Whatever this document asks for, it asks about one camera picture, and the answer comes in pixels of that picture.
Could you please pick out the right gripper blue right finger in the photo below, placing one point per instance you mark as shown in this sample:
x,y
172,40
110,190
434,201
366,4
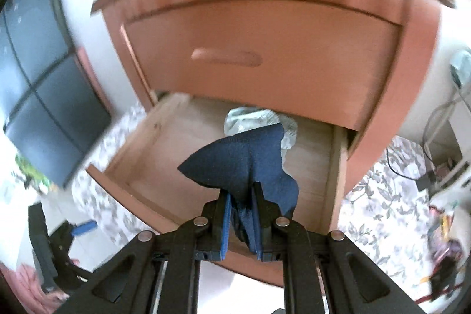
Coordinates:
x,y
323,273

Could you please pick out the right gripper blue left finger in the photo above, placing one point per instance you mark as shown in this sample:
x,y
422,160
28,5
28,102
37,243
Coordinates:
x,y
158,273

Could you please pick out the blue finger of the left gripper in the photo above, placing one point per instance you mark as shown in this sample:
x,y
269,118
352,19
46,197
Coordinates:
x,y
84,228
42,251

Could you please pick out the navy blue garment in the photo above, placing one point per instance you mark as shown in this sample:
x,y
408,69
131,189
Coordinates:
x,y
250,174

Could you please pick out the mint lace underwear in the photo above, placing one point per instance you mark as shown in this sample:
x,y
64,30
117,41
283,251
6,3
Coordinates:
x,y
244,119

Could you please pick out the floral bed sheet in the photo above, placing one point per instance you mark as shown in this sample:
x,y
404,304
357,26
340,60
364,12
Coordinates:
x,y
384,215

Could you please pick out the colourful toy pile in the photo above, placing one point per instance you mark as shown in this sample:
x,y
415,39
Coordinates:
x,y
448,238

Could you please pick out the dark blue cabinet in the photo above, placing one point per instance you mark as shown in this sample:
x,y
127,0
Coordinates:
x,y
50,109

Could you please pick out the white dollhouse shelf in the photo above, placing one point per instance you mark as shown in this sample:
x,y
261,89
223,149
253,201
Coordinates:
x,y
456,113

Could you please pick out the pink foam mat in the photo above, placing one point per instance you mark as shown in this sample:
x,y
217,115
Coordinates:
x,y
93,80

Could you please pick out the wooden nightstand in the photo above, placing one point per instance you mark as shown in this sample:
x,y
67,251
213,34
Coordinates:
x,y
417,20

